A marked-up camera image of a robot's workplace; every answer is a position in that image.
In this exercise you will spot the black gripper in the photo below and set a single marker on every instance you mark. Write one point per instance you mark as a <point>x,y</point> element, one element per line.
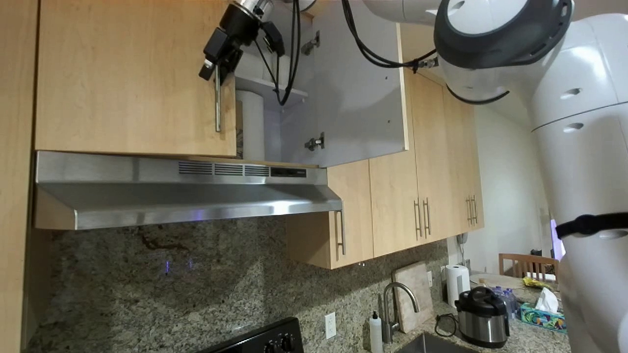
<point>236,28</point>

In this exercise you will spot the cabinet door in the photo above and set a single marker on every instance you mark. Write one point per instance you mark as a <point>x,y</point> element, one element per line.
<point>122,77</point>
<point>342,107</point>

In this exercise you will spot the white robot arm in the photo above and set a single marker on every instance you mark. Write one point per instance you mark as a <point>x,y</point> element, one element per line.
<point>564,79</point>

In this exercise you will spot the tall light wood cabinet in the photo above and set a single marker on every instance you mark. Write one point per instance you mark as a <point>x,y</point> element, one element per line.
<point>427,193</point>

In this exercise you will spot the black electric stove top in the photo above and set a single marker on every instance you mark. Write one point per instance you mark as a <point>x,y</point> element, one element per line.
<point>281,336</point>

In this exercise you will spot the stainless steel range hood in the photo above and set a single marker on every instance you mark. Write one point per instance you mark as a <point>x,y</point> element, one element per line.
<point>79,191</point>

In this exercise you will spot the white soap bottle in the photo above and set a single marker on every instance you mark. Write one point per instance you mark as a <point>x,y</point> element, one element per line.
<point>376,334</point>

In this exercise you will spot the wooden cutting board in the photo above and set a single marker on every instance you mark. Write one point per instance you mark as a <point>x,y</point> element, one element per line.
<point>421,283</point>

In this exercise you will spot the chrome kitchen faucet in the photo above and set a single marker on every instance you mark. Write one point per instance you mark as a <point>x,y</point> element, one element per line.
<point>391,309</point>

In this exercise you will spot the white electric kettle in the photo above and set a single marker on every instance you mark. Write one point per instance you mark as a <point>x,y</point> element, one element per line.
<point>458,281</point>

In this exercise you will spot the stainless steel sink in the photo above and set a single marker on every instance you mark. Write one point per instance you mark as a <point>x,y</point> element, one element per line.
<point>432,344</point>

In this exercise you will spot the black rice cooker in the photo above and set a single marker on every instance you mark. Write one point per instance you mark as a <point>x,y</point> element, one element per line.
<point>484,319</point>

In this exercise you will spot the wooden chair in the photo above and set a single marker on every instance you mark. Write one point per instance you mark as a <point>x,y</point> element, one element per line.
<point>529,268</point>

